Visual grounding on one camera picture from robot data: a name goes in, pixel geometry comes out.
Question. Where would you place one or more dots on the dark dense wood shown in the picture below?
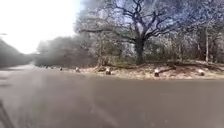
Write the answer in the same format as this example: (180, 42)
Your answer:
(11, 56)

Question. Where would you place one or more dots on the grey asphalt road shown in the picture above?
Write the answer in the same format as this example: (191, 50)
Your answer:
(100, 100)

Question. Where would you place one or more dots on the leaf-strewn earth verge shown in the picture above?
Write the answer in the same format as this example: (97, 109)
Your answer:
(140, 71)

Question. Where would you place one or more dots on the row of short white-topped posts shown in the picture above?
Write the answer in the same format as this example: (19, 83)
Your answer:
(108, 71)

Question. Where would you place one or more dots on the large bare tree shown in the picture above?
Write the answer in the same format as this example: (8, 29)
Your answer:
(139, 50)

